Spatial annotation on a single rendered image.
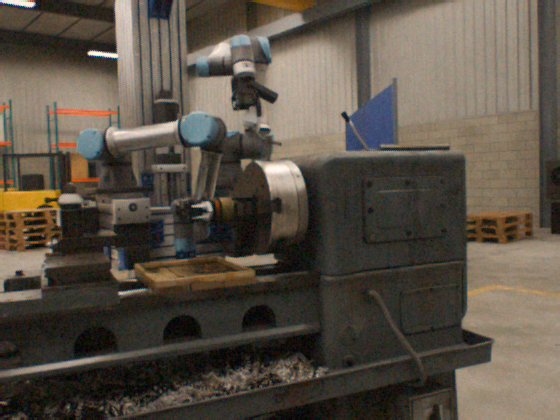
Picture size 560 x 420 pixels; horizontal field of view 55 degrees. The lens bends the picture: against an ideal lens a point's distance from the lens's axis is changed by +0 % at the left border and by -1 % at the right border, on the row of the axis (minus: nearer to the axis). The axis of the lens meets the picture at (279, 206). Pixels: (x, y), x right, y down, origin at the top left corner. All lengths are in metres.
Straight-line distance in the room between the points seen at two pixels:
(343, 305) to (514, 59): 11.25
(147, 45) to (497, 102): 10.87
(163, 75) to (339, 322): 1.36
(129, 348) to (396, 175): 0.99
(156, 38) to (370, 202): 1.27
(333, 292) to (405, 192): 0.41
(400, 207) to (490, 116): 11.02
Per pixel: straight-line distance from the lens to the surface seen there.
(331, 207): 1.67
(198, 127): 1.89
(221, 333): 1.64
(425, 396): 1.95
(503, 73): 12.79
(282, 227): 1.67
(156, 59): 2.50
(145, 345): 1.59
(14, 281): 1.78
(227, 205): 1.71
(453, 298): 2.00
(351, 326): 1.76
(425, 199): 1.88
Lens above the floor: 1.18
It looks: 3 degrees down
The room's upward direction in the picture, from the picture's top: 2 degrees counter-clockwise
